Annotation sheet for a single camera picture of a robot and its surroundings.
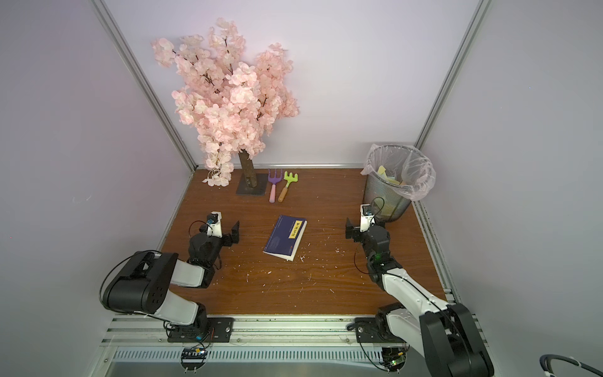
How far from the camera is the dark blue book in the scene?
2.95 ft

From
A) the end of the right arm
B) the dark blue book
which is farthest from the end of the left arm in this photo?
the end of the right arm

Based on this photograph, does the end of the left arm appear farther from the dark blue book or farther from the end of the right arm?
the end of the right arm
